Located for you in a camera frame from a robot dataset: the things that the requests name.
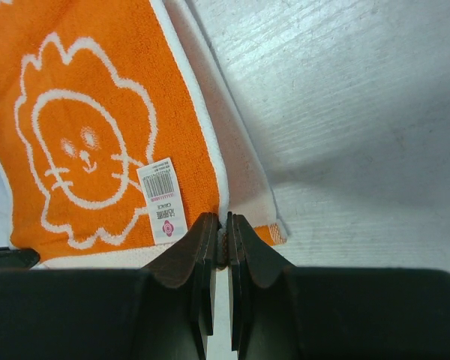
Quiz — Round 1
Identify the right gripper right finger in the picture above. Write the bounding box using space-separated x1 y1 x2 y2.
226 214 450 359

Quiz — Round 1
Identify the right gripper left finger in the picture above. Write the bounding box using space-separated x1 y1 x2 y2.
0 213 218 359

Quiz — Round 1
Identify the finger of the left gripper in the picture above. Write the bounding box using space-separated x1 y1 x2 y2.
0 247 40 269

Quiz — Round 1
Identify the orange lion print towel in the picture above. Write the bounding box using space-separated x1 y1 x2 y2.
0 1 287 269

